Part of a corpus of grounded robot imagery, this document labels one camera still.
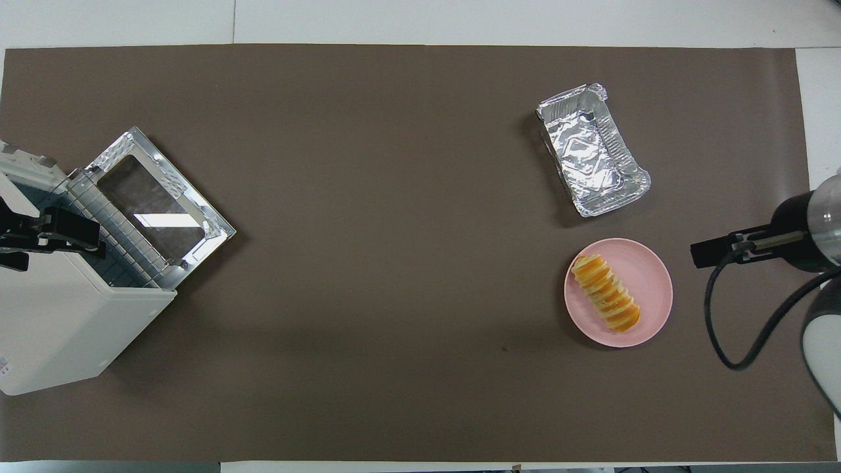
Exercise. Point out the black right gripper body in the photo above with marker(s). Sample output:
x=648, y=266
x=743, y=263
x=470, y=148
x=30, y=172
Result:
x=792, y=226

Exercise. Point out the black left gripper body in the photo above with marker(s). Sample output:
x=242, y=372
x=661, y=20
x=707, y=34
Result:
x=16, y=230

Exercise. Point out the golden ridged bread roll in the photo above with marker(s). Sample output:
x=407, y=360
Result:
x=608, y=294

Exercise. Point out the aluminium foil tray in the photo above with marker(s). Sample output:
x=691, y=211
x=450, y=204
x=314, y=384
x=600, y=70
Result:
x=591, y=154

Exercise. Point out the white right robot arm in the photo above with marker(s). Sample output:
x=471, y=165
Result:
x=824, y=328

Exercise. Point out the cream toaster oven body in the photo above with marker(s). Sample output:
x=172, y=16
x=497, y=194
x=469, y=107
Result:
x=59, y=328

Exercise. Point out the glass oven door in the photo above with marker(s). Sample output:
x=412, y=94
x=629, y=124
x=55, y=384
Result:
x=190, y=230

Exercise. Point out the pink round plate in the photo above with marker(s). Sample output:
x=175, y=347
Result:
x=647, y=289

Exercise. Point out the brown table mat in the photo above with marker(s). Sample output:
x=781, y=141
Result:
x=394, y=263

